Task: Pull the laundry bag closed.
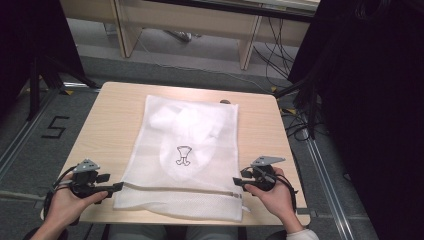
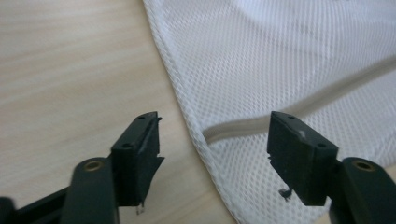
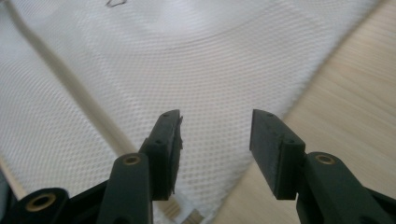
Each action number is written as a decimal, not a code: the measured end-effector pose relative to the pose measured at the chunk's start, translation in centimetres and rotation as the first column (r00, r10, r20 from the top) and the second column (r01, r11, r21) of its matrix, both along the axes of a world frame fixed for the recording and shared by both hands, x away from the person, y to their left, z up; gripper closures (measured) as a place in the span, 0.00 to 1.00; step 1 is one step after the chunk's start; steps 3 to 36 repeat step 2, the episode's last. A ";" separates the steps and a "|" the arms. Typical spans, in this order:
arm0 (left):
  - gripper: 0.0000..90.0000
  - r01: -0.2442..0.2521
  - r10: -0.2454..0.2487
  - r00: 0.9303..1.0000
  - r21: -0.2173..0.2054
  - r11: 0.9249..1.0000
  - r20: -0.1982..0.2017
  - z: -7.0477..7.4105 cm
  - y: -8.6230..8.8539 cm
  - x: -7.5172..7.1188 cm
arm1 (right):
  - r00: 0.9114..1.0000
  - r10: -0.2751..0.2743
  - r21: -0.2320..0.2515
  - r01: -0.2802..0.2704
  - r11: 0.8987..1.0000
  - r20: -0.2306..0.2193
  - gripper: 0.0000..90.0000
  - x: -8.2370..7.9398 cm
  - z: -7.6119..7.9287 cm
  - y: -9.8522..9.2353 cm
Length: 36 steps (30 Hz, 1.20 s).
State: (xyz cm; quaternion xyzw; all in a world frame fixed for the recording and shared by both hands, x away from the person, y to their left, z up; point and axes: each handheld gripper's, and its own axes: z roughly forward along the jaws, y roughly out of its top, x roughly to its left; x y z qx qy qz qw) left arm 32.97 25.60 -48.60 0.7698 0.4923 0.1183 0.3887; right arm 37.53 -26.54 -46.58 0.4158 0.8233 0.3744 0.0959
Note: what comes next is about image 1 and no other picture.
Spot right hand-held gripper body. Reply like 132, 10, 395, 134
240, 155, 287, 193

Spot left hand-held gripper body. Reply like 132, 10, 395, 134
70, 158, 112, 200

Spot white mesh laundry bag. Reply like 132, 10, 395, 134
113, 94, 251, 223

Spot person's right hand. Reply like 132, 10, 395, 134
244, 166, 303, 234

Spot person's left hand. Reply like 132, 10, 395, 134
43, 173, 110, 231

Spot white clothing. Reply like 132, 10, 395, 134
148, 102, 224, 178

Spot person's legs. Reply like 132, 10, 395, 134
107, 224, 240, 240

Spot black metal stand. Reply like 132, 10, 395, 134
274, 75, 322, 140
25, 54, 101, 122

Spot black curtain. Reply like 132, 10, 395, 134
0, 0, 85, 113
287, 0, 424, 240

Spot grey power strip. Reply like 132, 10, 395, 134
164, 29, 202, 43

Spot light wooden desk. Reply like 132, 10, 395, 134
59, 0, 322, 71

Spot right hand-held gripper cable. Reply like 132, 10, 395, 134
273, 172, 299, 214

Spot hand-held gripper cable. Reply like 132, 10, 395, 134
43, 165, 78, 225
273, 172, 299, 214

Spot left hand-held gripper cable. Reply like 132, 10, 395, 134
43, 165, 78, 225

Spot black floor cables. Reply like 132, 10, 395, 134
280, 98, 329, 142

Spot metal floor rail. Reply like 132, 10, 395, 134
303, 135, 356, 240
0, 87, 61, 183

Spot thin white floor cable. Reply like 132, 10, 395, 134
134, 29, 279, 95

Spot hanging black cables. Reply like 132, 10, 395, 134
252, 15, 293, 82

